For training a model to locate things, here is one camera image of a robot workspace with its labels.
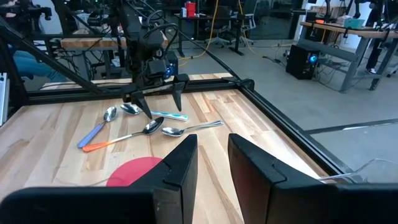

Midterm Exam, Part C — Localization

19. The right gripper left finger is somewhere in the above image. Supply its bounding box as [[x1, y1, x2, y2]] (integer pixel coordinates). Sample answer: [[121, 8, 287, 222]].
[[0, 134, 199, 224]]

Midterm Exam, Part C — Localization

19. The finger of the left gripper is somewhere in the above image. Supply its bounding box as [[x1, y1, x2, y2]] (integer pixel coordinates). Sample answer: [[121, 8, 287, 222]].
[[171, 81, 188, 113], [130, 90, 154, 121]]

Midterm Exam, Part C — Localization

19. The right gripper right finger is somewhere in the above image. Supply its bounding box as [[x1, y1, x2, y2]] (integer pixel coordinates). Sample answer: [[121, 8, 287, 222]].
[[227, 133, 398, 224]]

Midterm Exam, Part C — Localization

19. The spoon with teal striped handle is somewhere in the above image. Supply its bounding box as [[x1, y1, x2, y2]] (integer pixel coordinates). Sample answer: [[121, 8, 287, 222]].
[[120, 103, 190, 122]]

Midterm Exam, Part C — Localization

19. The spoon with orange handle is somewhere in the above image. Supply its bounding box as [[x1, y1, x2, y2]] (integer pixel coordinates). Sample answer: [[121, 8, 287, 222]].
[[81, 116, 165, 153]]

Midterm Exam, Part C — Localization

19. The PC tower with blue fans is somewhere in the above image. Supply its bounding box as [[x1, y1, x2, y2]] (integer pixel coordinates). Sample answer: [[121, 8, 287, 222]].
[[164, 50, 179, 79]]

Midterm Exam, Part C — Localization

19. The pink plastic bowl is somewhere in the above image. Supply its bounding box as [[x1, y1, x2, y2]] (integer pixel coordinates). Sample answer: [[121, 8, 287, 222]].
[[106, 156, 164, 188]]

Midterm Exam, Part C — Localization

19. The red container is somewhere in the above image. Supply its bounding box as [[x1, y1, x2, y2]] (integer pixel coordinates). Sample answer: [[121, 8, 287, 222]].
[[185, 1, 197, 18]]

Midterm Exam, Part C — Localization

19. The black office chair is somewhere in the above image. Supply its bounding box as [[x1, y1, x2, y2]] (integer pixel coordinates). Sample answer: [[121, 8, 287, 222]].
[[203, 5, 234, 48]]

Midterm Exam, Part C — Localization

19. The black desk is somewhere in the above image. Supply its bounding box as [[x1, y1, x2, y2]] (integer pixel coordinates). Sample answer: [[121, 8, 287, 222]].
[[174, 12, 250, 57]]

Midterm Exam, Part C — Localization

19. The grey office chair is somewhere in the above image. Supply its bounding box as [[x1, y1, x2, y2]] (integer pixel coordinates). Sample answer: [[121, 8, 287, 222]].
[[239, 11, 258, 47]]

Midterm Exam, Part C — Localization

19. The person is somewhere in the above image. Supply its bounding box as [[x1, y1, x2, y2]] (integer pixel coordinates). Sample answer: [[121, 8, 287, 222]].
[[11, 46, 68, 84], [364, 0, 391, 75]]

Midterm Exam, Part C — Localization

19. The black PC tower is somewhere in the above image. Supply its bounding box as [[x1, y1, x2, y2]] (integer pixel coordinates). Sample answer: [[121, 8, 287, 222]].
[[285, 44, 322, 81]]

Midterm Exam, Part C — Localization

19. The silver aluminium extrusion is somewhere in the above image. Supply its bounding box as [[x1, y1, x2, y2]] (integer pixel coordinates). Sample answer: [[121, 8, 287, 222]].
[[0, 72, 11, 126]]

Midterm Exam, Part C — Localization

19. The long wooden workbench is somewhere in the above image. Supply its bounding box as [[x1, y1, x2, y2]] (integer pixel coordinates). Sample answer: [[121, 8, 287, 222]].
[[299, 20, 398, 93]]

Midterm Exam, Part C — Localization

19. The teal box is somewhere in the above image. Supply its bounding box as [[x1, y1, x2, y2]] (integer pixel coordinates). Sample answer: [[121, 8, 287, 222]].
[[343, 17, 366, 30]]

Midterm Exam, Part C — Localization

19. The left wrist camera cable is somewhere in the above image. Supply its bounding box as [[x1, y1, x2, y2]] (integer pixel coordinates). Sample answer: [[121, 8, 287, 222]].
[[144, 12, 180, 60]]

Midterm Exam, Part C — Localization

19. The thin black frame brace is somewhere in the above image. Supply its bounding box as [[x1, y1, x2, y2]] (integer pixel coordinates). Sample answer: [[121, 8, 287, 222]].
[[172, 26, 243, 82]]

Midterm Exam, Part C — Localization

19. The spoon with purple handle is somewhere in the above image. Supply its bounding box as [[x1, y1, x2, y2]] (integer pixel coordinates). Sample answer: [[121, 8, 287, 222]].
[[76, 105, 118, 149]]

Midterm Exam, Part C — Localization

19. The yellow hanging cable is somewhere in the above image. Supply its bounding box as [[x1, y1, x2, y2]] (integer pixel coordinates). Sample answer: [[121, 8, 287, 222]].
[[178, 0, 261, 62]]

